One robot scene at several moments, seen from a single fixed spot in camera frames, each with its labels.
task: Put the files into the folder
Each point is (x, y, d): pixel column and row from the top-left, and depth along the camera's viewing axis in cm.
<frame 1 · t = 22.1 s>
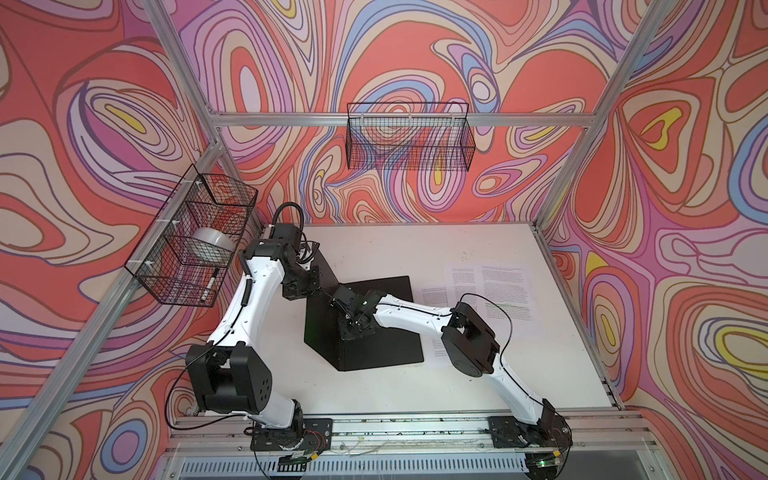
left hand: (323, 289, 80), fingers closed
right hand: (352, 340, 90), fingers closed
white RAY file folder: (380, 352, 91), on the table
paper sheet middle: (464, 284, 104), on the table
paper sheet green highlight: (504, 296, 101), on the table

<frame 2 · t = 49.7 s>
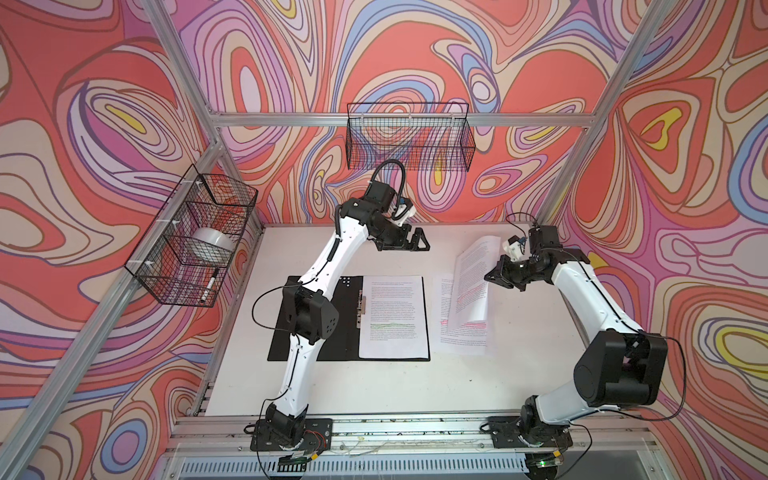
left hand: (417, 242, 83), fingers open
right hand: (486, 281, 84), fingers closed
white RAY file folder: (343, 344, 91), on the table
metal folder clip: (361, 308, 97), on the table
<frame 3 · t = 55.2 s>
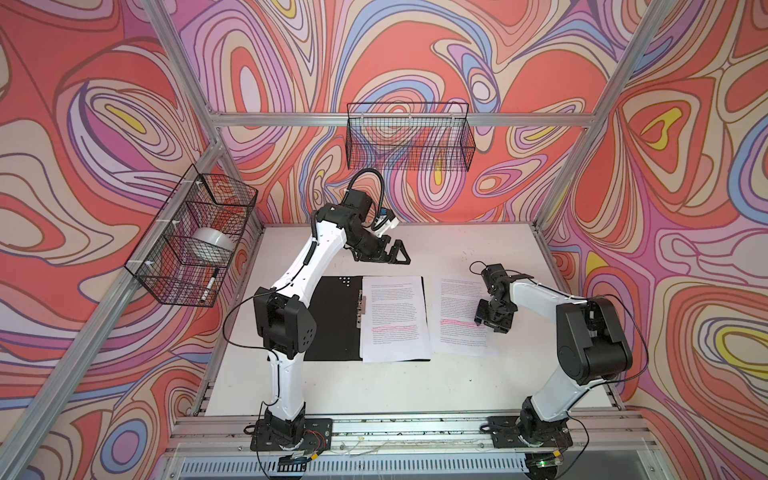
left hand: (399, 257, 81), fingers open
right hand: (487, 330, 92), fingers open
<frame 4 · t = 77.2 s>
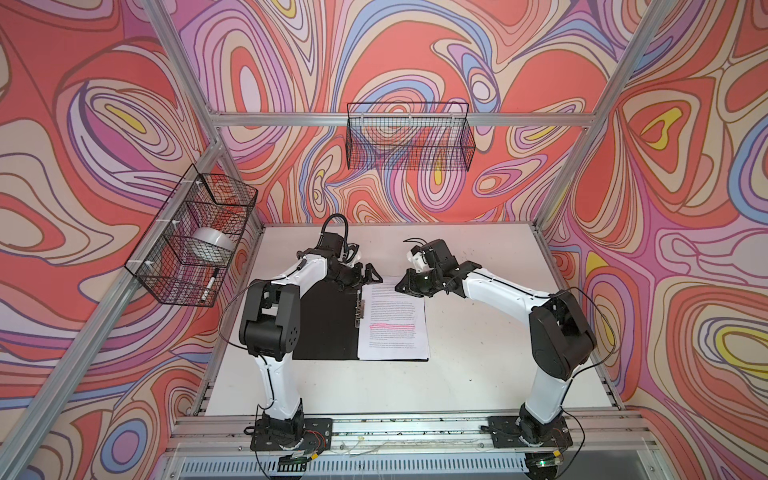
left hand: (374, 281, 93), fingers open
right hand: (399, 293, 88), fingers closed
